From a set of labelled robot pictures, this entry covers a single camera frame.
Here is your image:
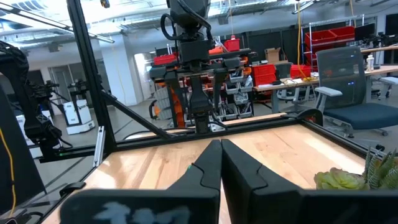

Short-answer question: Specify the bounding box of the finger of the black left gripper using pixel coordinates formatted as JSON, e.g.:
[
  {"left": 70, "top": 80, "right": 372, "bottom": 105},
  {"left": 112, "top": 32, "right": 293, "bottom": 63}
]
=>
[
  {"left": 198, "top": 73, "right": 208, "bottom": 94},
  {"left": 190, "top": 73, "right": 200, "bottom": 94}
]

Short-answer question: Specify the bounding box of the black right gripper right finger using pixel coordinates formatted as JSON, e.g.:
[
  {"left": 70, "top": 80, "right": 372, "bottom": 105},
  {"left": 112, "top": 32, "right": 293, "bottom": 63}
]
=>
[{"left": 220, "top": 138, "right": 398, "bottom": 224}]

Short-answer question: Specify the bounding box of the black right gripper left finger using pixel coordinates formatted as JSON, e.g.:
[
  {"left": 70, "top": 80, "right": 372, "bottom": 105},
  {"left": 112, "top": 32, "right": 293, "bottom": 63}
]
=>
[{"left": 60, "top": 139, "right": 223, "bottom": 224}]

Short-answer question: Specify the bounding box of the red storage bin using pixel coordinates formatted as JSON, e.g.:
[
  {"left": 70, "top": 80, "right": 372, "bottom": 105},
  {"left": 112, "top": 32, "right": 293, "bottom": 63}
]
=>
[
  {"left": 328, "top": 26, "right": 356, "bottom": 41},
  {"left": 153, "top": 54, "right": 178, "bottom": 66},
  {"left": 251, "top": 63, "right": 277, "bottom": 76},
  {"left": 304, "top": 30, "right": 338, "bottom": 47},
  {"left": 290, "top": 64, "right": 312, "bottom": 79},
  {"left": 223, "top": 37, "right": 241, "bottom": 52},
  {"left": 254, "top": 73, "right": 277, "bottom": 87}
]

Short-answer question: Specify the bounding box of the orange black machine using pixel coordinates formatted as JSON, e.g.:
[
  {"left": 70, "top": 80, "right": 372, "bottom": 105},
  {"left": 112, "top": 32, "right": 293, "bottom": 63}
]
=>
[{"left": 148, "top": 81, "right": 187, "bottom": 128}]

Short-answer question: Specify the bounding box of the cardboard box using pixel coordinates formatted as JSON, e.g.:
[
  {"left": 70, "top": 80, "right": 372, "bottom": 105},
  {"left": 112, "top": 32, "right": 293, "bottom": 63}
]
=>
[{"left": 264, "top": 47, "right": 281, "bottom": 63}]

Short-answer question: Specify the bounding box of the black office chair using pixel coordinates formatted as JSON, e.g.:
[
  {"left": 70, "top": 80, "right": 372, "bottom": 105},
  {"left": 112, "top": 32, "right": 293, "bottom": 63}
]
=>
[{"left": 275, "top": 62, "right": 294, "bottom": 100}]

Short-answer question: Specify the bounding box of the long wooden desk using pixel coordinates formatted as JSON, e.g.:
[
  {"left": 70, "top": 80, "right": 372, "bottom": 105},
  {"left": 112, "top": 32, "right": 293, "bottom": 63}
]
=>
[{"left": 252, "top": 64, "right": 398, "bottom": 113}]

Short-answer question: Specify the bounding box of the potted succulent plant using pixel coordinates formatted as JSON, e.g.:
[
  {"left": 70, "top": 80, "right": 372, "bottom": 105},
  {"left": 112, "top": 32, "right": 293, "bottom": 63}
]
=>
[{"left": 313, "top": 147, "right": 398, "bottom": 191}]

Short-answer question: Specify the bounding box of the silver aluminium bar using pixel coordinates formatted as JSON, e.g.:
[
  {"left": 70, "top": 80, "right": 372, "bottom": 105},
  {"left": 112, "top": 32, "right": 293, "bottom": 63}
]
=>
[{"left": 92, "top": 125, "right": 106, "bottom": 168}]

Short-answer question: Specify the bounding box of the blue seat office chair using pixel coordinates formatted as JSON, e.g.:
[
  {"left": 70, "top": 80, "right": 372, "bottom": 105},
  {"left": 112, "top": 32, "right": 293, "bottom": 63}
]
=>
[{"left": 313, "top": 45, "right": 398, "bottom": 138}]

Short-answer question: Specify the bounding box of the white robot cart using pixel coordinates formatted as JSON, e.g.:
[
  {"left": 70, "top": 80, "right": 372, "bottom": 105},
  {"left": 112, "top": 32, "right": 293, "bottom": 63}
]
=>
[{"left": 63, "top": 99, "right": 96, "bottom": 136}]

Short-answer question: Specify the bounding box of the black monitor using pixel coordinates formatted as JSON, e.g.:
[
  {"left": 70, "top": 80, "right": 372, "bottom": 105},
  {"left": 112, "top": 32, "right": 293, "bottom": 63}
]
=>
[{"left": 354, "top": 22, "right": 376, "bottom": 42}]

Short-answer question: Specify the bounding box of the black flat panel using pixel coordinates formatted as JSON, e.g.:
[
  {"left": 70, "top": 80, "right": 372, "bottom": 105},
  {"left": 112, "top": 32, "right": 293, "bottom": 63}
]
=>
[{"left": 0, "top": 83, "right": 47, "bottom": 216}]

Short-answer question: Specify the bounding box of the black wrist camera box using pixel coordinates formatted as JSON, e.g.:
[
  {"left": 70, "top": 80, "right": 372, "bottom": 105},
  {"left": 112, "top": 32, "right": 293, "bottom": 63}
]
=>
[{"left": 179, "top": 39, "right": 213, "bottom": 63}]

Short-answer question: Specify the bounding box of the yellow cable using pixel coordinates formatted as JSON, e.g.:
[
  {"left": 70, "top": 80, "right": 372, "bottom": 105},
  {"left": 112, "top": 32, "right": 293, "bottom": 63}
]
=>
[{"left": 295, "top": 0, "right": 315, "bottom": 82}]

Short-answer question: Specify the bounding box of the metal wire rack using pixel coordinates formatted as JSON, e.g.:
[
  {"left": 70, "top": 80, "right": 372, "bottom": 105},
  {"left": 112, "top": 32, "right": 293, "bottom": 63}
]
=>
[{"left": 300, "top": 14, "right": 366, "bottom": 74}]

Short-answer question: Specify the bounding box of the black aluminium frame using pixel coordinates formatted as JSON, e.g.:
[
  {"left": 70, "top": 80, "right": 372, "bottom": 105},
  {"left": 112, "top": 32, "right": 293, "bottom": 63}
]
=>
[{"left": 36, "top": 0, "right": 386, "bottom": 224}]

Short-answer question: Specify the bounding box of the black frame bracket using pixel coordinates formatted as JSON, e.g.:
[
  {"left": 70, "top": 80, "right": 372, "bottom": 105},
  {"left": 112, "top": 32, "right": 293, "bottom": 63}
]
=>
[{"left": 58, "top": 181, "right": 87, "bottom": 197}]

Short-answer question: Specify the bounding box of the black cable-sleeved mount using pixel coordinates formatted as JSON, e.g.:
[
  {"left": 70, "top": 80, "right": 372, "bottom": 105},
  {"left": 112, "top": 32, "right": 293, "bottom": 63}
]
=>
[{"left": 0, "top": 39, "right": 74, "bottom": 162}]

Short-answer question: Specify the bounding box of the thin yellow wire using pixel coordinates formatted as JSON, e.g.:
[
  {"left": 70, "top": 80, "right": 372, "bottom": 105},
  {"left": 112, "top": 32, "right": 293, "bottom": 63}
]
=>
[{"left": 0, "top": 127, "right": 17, "bottom": 218}]

